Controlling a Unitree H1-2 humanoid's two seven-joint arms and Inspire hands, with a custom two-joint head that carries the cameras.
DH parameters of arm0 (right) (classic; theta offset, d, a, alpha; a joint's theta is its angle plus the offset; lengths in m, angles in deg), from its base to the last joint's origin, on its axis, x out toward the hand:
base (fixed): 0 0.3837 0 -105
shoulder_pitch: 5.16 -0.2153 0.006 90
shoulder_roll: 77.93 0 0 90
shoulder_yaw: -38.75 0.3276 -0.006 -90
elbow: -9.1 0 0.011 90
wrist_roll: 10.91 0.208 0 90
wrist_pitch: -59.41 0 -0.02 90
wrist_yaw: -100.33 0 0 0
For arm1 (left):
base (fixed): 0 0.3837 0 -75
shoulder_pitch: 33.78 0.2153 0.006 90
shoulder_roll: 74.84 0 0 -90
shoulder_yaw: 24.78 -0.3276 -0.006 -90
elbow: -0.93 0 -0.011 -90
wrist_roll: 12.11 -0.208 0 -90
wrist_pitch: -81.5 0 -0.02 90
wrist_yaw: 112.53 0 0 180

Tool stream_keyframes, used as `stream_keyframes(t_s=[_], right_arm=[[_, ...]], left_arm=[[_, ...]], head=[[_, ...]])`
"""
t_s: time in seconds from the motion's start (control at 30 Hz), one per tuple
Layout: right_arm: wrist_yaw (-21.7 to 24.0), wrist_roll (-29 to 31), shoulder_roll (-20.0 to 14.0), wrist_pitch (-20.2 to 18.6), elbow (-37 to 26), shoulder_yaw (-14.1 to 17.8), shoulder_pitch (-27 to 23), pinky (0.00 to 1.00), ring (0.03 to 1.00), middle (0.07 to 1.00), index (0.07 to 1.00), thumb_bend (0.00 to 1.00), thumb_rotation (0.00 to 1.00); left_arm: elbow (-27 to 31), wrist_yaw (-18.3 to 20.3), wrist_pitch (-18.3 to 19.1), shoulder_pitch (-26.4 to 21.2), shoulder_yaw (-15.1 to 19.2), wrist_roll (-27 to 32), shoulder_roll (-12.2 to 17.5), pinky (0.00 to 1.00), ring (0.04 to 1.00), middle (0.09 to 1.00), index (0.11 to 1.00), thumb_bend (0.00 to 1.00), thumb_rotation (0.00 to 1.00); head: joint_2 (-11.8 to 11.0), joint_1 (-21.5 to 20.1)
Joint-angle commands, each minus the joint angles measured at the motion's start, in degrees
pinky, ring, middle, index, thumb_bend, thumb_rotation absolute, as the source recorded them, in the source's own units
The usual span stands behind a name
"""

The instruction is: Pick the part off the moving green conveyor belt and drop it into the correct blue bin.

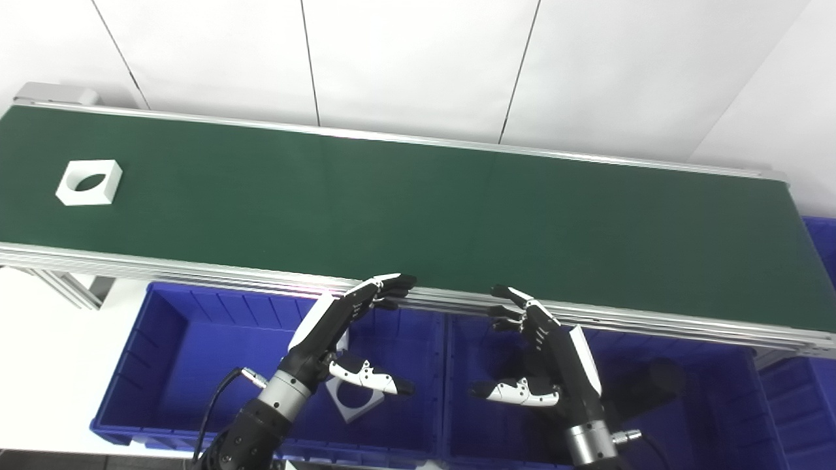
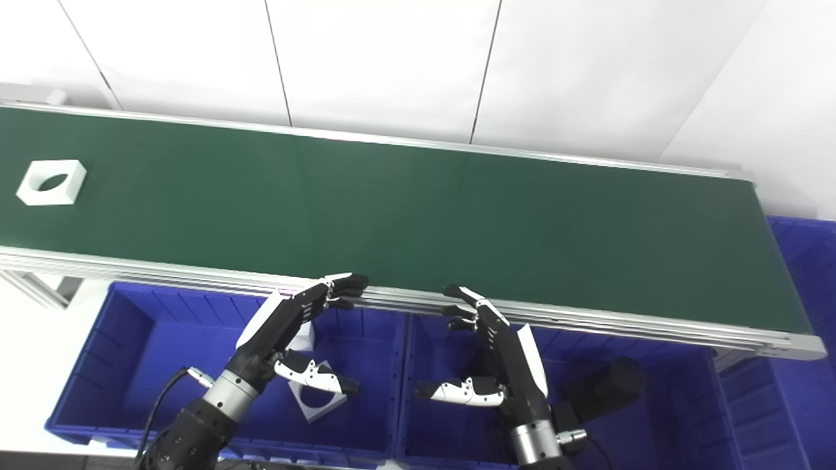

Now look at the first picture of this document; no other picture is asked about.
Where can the green conveyor belt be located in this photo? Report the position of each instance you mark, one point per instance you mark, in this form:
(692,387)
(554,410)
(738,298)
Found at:
(418,209)
(196,266)

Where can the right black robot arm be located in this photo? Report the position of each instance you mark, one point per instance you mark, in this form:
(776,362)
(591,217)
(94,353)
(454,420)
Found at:
(591,447)

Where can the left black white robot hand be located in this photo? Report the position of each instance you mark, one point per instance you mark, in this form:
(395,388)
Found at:
(326,326)

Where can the blue plastic bin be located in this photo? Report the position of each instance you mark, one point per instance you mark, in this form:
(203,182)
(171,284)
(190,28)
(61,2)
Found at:
(813,398)
(196,365)
(705,418)

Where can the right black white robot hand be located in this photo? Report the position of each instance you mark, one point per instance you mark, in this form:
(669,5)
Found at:
(562,372)

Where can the aluminium conveyor leg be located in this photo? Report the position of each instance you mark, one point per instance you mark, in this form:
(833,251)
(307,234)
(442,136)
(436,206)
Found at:
(72,290)

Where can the white square part with hole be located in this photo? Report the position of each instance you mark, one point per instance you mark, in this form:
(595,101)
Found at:
(70,193)
(353,412)

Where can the grey conveyor motor box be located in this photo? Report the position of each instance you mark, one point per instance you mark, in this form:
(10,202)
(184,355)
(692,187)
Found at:
(59,93)

